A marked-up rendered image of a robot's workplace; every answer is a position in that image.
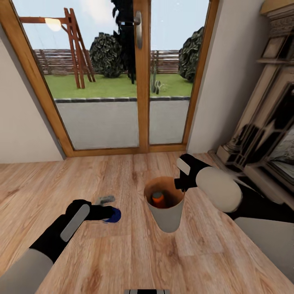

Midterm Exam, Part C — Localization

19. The can of soda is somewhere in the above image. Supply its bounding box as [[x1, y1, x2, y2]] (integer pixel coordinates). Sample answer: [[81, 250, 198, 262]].
[[151, 192, 167, 209], [103, 207, 122, 223]]

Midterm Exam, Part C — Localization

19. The trash can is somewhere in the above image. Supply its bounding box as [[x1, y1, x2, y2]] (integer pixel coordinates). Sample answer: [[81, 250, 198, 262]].
[[144, 176, 186, 233]]

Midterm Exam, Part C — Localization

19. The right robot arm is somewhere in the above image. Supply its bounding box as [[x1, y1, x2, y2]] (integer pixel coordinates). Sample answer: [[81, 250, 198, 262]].
[[175, 154, 294, 284]]

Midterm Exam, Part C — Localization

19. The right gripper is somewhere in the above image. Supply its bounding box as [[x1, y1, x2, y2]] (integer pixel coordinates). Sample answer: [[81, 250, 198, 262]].
[[175, 176, 197, 191]]

